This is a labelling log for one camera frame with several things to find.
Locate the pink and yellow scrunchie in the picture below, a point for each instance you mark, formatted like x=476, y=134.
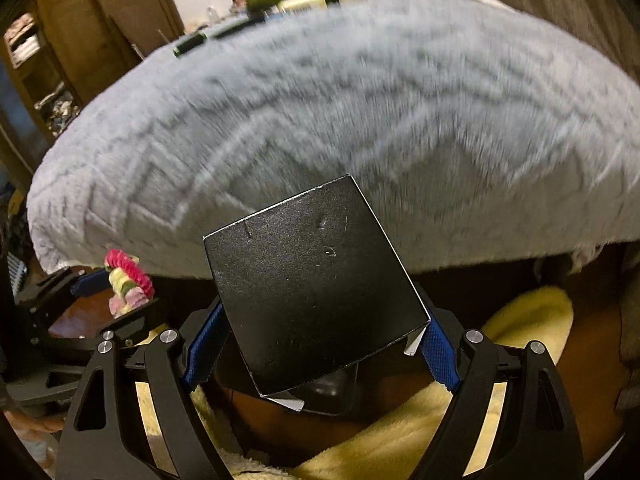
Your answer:
x=131, y=280

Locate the yellow fleece towel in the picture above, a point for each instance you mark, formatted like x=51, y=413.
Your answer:
x=390, y=440

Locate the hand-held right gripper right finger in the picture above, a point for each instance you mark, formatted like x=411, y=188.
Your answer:
x=440, y=355

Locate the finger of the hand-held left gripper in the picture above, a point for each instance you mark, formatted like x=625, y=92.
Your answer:
x=132, y=320
x=90, y=282

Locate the open wooden shelf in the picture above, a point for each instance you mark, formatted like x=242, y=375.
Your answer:
x=35, y=60

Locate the black tube with green cap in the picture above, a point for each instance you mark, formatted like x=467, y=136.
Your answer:
x=189, y=44

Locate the grey fluffy blanket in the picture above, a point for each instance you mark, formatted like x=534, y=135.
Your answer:
x=325, y=125

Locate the black cardboard box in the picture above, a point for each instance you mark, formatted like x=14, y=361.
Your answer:
x=310, y=280

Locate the long dark flat packet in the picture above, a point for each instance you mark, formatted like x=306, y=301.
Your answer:
x=235, y=26

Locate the pale cylindrical container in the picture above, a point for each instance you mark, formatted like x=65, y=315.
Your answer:
x=300, y=2

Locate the brown curtain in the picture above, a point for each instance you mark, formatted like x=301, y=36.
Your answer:
x=560, y=10

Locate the brown wooden wardrobe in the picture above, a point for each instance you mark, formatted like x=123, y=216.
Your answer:
x=125, y=15

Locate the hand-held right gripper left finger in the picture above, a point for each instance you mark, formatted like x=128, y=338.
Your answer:
x=205, y=345

